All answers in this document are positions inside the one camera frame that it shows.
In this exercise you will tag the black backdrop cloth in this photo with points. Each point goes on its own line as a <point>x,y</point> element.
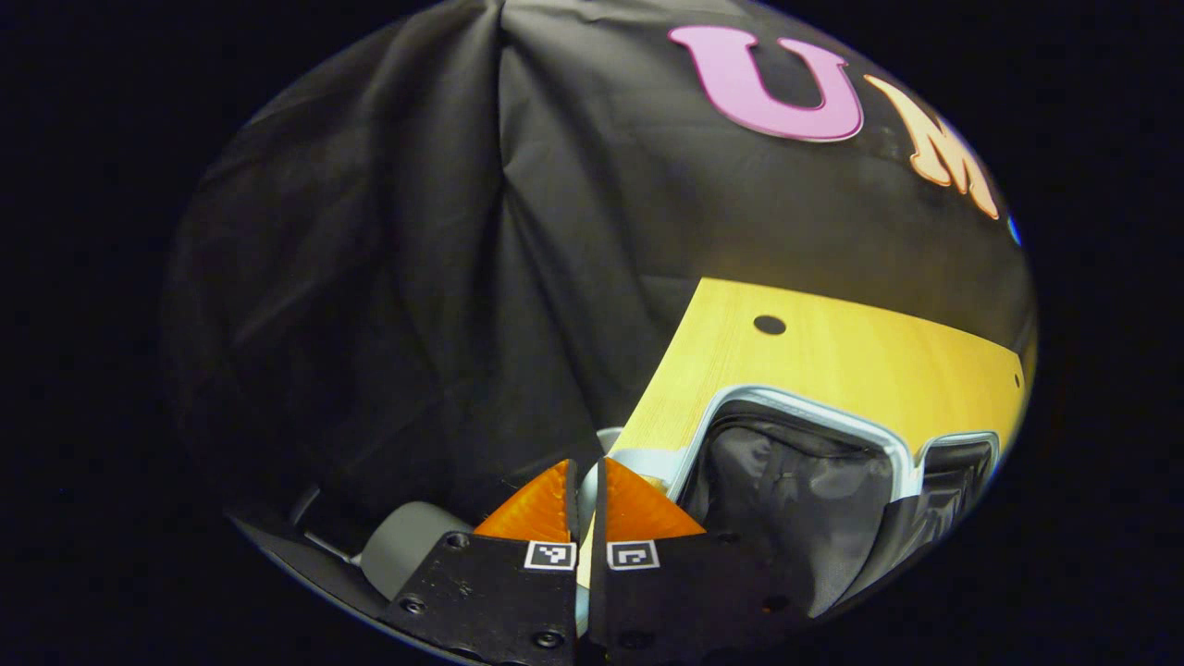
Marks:
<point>416,277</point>

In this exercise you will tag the light blue suitcase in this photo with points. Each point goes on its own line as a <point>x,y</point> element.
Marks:
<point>795,490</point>

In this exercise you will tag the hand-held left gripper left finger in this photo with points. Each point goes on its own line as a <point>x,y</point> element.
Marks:
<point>573,509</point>

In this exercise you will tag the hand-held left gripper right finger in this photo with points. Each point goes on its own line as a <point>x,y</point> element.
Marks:
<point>597,509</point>

